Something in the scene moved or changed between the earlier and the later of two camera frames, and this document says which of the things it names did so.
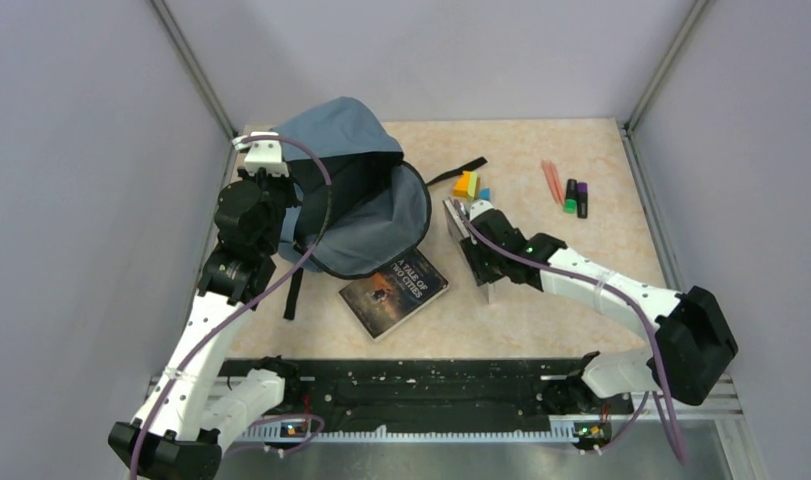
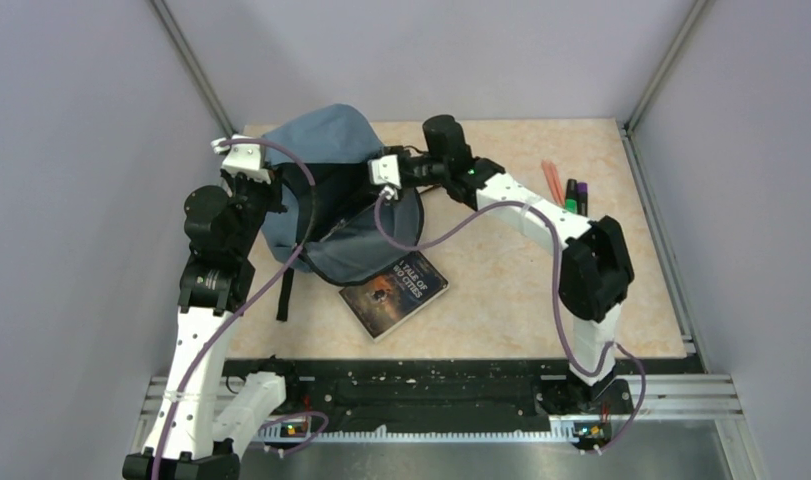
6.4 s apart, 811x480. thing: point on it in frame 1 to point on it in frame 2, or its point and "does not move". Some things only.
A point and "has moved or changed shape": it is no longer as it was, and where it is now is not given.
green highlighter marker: x=570 y=202 does not move
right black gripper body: x=486 y=265 to x=423 y=171
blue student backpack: x=377 y=209 has moved or changed shape
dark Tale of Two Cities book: x=385 y=301 does not move
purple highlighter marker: x=582 y=199 does not move
